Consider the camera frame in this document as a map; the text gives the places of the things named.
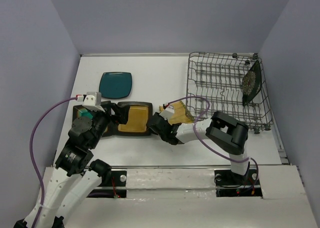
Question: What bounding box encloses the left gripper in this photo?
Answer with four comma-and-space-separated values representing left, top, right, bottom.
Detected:
89, 102, 131, 148

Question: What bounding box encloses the yellow square plate black rim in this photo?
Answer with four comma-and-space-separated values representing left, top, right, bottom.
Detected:
114, 101, 153, 137

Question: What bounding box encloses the teal square plate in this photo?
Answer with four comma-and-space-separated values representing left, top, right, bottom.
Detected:
98, 72, 133, 99

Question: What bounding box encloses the teal plate black rim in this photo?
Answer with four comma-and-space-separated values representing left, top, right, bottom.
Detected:
72, 105, 113, 138

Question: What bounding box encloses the black floral plate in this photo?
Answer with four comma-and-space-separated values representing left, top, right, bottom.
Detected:
242, 60, 262, 106

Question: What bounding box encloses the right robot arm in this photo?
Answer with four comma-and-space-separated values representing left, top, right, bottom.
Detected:
146, 111, 250, 184

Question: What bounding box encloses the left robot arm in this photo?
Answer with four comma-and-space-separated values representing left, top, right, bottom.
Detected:
15, 100, 130, 227

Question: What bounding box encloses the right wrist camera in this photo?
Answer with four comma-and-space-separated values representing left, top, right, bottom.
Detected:
160, 105, 175, 125

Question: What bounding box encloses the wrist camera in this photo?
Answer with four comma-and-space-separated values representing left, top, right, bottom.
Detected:
82, 92, 104, 112
160, 105, 175, 125

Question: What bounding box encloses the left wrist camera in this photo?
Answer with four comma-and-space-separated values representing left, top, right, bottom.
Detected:
82, 92, 104, 112

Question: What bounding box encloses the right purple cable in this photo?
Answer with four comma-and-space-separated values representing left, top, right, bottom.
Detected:
166, 95, 260, 188

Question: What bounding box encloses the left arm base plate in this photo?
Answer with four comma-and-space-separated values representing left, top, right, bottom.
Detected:
87, 170, 127, 198

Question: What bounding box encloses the grey wire dish rack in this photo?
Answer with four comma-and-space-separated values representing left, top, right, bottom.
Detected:
186, 52, 273, 134

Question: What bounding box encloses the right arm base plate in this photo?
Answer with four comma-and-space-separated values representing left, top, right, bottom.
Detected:
214, 169, 263, 197

